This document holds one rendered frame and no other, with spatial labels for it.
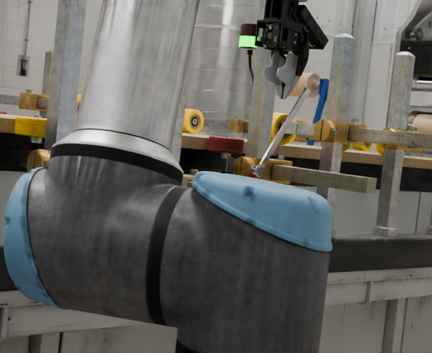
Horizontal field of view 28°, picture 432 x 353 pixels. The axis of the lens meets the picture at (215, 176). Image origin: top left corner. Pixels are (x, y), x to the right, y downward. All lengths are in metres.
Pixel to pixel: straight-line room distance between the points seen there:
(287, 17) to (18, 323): 0.78
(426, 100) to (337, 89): 2.34
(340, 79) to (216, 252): 1.22
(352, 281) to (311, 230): 1.33
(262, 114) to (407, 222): 0.98
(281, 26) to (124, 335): 0.78
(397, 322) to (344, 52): 1.02
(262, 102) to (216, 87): 3.95
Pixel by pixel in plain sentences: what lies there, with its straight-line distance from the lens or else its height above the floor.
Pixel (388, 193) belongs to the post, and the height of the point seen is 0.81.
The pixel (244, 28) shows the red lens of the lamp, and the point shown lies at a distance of 1.89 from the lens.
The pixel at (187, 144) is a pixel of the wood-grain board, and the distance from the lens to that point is 1.96.
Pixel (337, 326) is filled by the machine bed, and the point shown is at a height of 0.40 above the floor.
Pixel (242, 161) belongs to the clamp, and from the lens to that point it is 1.83.
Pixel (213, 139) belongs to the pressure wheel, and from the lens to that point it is 1.96.
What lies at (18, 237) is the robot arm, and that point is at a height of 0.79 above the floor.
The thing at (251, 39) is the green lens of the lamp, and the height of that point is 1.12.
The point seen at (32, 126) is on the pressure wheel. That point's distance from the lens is 1.64.
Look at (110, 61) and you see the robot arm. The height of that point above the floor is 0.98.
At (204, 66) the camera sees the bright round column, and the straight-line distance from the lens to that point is 5.84.
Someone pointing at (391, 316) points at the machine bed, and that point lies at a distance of 2.76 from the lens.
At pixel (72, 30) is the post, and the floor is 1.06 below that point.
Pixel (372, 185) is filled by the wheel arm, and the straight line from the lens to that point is 1.73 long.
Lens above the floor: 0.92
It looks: 3 degrees down
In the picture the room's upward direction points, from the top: 6 degrees clockwise
